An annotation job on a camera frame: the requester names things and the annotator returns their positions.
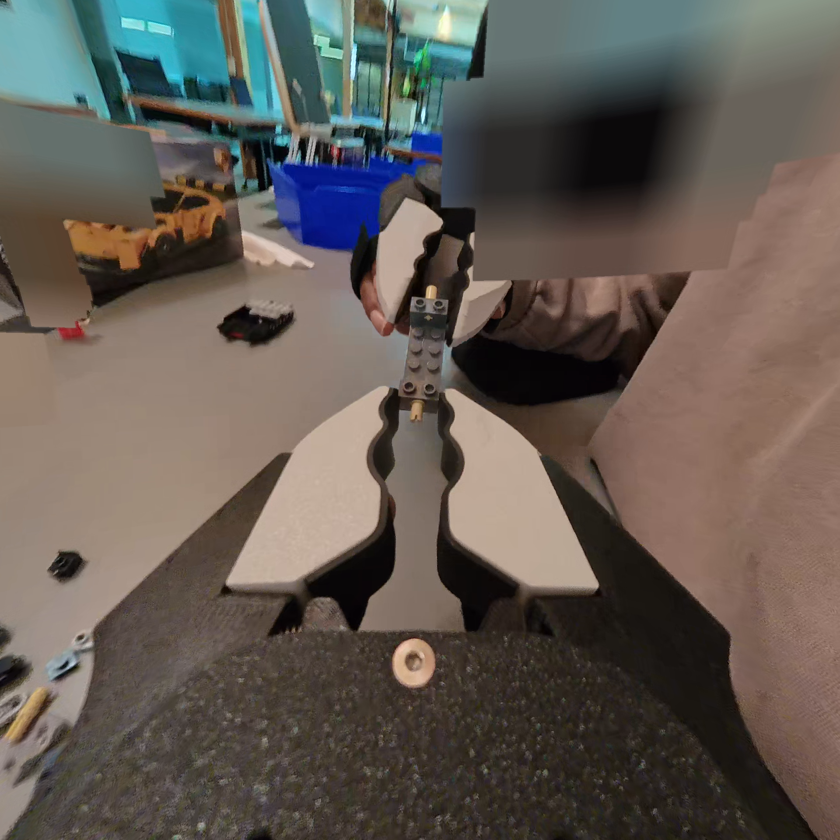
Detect grey desk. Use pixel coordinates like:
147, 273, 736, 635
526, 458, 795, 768
0, 190, 631, 821

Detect green plant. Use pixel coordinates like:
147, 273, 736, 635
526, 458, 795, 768
410, 39, 435, 99

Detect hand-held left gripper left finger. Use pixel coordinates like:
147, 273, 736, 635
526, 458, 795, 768
225, 386, 396, 627

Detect long background table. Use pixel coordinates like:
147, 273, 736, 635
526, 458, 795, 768
128, 95, 286, 129

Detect toy car box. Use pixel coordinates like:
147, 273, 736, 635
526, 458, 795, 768
0, 138, 245, 329

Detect scattered small toy bricks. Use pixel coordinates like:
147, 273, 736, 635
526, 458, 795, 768
0, 550, 89, 788

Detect black office chair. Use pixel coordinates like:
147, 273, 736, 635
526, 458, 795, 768
117, 49, 178, 99

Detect black mesh wrist rest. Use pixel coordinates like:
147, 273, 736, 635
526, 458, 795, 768
453, 338, 621, 406

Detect person's beige sweatshirt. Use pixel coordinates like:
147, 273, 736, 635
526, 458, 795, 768
587, 154, 840, 840

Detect dark grey brick assembly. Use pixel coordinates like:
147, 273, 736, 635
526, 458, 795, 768
398, 297, 450, 411

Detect person's right hand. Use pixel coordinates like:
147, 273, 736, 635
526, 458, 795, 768
360, 272, 398, 337

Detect person's right forearm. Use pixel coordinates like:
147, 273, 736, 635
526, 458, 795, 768
482, 272, 690, 382

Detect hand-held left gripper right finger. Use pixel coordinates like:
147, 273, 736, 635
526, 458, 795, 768
438, 390, 601, 627

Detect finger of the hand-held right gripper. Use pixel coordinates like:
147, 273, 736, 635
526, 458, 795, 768
376, 197, 445, 326
425, 233, 513, 347

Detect black toy car chassis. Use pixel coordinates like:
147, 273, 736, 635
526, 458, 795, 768
218, 300, 295, 345

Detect dark leaning board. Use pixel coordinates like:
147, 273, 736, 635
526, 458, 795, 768
262, 0, 330, 126

